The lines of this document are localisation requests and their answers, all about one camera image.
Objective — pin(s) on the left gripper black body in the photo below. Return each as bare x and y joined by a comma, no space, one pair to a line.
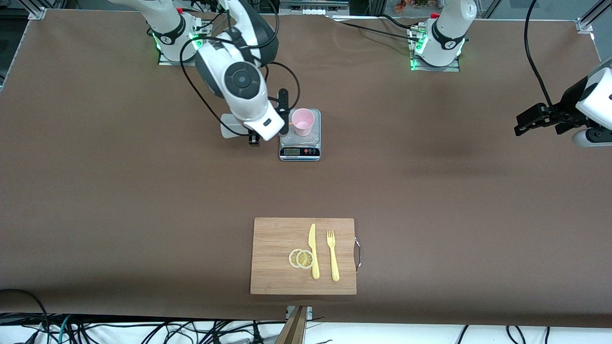
567,113

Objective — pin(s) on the pink plastic cup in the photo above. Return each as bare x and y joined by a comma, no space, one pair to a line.
302,122

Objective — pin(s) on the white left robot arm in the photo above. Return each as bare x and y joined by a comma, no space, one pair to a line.
447,33

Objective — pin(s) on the silver digital kitchen scale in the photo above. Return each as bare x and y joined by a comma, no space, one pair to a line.
313,142

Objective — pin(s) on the wooden cutting board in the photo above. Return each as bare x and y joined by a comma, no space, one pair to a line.
272,248

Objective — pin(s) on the yellow plastic knife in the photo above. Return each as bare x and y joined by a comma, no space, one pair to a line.
312,239

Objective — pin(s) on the lemon slice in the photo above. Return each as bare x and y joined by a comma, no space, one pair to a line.
292,258
304,259

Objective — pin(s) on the brown table cover sheet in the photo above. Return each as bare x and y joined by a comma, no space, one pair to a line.
430,200

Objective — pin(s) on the grey power strip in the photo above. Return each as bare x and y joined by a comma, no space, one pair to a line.
313,9

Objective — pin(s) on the yellow plastic fork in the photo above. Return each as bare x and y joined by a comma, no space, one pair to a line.
334,267

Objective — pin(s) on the aluminium frame profile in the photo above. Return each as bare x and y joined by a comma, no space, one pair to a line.
37,12
585,24

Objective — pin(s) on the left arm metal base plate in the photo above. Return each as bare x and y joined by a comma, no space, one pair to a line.
452,69

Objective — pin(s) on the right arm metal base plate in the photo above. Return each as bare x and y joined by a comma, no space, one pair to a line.
167,62

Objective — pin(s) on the metal table bracket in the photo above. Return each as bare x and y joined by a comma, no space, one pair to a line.
310,313

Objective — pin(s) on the wooden post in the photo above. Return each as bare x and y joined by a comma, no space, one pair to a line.
292,332

